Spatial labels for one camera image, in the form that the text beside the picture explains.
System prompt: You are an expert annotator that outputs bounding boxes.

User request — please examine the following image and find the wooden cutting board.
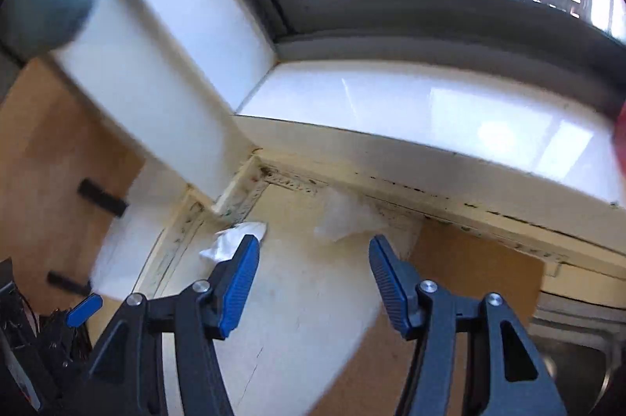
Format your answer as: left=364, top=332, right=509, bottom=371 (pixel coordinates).
left=0, top=57, right=148, bottom=314

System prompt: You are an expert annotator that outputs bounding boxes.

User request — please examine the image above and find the white tissue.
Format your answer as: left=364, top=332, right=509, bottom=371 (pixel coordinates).
left=200, top=222, right=269, bottom=263

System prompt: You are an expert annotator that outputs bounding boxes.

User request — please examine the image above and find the brown cardboard sheet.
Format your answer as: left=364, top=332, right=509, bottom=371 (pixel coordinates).
left=303, top=218, right=546, bottom=416

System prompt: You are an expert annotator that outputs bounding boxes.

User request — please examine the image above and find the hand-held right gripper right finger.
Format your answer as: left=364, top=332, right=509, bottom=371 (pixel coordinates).
left=368, top=235, right=569, bottom=416

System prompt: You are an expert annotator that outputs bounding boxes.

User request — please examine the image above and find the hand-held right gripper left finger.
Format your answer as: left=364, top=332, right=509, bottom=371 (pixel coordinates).
left=73, top=234, right=261, bottom=416

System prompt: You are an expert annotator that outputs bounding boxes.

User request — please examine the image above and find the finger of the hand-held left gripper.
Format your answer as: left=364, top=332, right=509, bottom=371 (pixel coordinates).
left=48, top=293, right=104, bottom=366

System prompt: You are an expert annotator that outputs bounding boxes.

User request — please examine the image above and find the steel sink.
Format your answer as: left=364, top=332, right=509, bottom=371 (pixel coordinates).
left=531, top=291, right=626, bottom=416

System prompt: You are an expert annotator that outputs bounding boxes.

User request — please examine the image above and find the dark window frame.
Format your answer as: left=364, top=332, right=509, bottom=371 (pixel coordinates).
left=218, top=0, right=626, bottom=114

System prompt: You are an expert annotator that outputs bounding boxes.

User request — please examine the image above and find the black wire wall rack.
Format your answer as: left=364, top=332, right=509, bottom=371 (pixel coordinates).
left=46, top=179, right=129, bottom=294

